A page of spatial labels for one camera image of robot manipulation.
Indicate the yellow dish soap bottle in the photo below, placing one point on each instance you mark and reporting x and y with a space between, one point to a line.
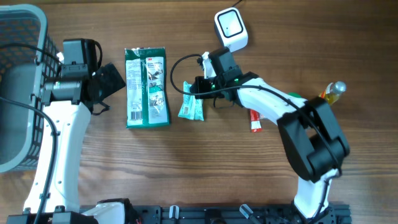
333 91

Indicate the green lid jar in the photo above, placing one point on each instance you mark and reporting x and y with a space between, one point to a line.
296 95

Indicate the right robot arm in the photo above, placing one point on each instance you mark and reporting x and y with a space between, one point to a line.
314 143

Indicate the grey plastic mesh basket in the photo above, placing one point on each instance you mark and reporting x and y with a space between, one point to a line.
28 58

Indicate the white barcode scanner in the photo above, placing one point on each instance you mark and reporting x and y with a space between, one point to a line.
230 29

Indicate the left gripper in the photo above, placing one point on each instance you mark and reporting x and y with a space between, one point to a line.
112 78

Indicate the red toothpaste box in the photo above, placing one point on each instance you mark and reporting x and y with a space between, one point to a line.
255 121

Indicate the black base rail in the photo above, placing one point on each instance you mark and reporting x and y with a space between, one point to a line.
214 214

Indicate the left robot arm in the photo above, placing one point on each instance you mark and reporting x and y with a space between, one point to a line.
68 100

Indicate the green sponge pack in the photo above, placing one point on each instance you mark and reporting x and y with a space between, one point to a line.
146 103

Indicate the light green wipes packet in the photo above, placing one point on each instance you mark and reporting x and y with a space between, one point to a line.
192 108

